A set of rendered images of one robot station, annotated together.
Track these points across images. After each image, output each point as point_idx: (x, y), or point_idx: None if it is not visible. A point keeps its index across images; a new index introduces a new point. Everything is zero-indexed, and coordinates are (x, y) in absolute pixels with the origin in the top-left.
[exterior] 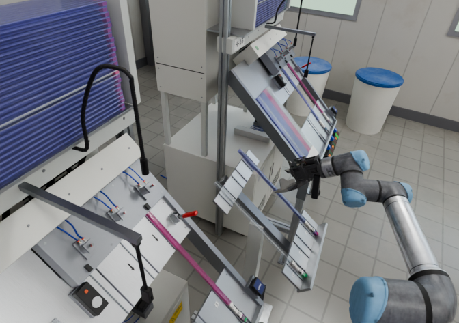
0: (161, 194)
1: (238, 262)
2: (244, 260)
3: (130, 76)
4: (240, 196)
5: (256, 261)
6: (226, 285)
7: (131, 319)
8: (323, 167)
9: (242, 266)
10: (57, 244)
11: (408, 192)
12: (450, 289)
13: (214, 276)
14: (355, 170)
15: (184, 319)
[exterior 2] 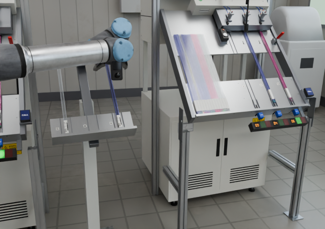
0: (6, 25)
1: (140, 216)
2: (148, 218)
3: None
4: (81, 73)
5: (83, 148)
6: (8, 102)
7: None
8: None
9: (140, 220)
10: None
11: (115, 42)
12: (0, 46)
13: (112, 212)
14: (106, 29)
15: (24, 171)
